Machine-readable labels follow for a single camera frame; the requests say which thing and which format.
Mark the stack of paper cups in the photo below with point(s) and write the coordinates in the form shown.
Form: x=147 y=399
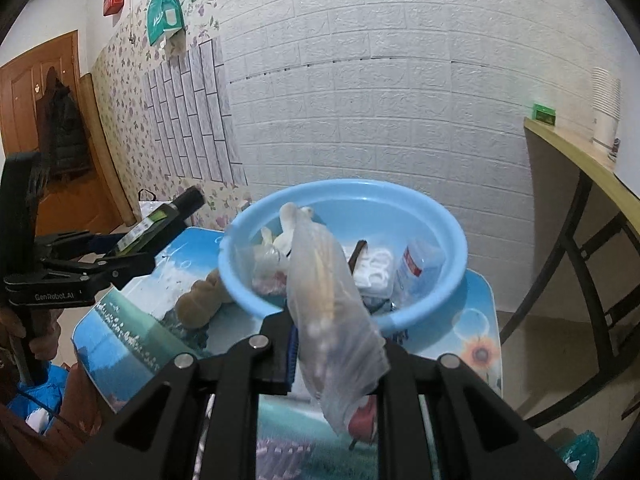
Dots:
x=605 y=110

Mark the red wall box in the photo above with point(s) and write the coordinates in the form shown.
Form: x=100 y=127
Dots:
x=113 y=0

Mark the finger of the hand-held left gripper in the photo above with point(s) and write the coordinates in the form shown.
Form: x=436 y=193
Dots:
x=120 y=267
x=75 y=244

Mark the blue plastic bag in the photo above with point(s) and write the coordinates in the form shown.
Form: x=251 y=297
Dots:
x=45 y=385

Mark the person's clothing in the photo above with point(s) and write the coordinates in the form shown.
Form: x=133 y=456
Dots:
x=82 y=400

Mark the blue plastic basin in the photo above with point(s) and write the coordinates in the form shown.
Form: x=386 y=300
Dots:
x=375 y=200

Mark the small green box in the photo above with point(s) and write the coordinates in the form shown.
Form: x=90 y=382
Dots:
x=544 y=114

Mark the dark brown stick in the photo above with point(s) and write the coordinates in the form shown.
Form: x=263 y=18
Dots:
x=359 y=255

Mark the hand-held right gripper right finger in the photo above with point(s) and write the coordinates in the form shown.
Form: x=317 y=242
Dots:
x=400 y=375

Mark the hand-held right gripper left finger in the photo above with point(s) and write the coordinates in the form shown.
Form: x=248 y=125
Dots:
x=292 y=360

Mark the person's left hand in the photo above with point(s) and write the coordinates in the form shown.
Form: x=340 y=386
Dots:
x=46 y=342

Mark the clear bottle with red label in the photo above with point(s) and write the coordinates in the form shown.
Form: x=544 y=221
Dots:
x=417 y=270

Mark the green tissue pack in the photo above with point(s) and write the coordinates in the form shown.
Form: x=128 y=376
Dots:
x=162 y=15

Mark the brown wooden door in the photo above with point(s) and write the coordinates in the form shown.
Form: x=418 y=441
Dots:
x=22 y=100

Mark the brown plush toy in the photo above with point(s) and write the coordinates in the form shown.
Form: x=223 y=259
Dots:
x=200 y=300

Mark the white plastic hook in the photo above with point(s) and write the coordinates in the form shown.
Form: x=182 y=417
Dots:
x=375 y=267

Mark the teal plastic bag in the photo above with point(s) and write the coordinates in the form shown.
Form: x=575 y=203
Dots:
x=580 y=455

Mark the dark hanging jacket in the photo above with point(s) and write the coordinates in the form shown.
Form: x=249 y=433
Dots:
x=62 y=130

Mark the yellow side table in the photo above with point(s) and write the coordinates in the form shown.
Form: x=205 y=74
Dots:
x=565 y=145

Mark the black and green box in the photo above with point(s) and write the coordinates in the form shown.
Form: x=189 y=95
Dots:
x=160 y=220

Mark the printed landscape desktop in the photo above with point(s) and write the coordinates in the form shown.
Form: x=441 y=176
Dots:
x=150 y=340

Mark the bag of cotton swabs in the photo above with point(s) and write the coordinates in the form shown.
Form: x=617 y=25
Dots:
x=330 y=310

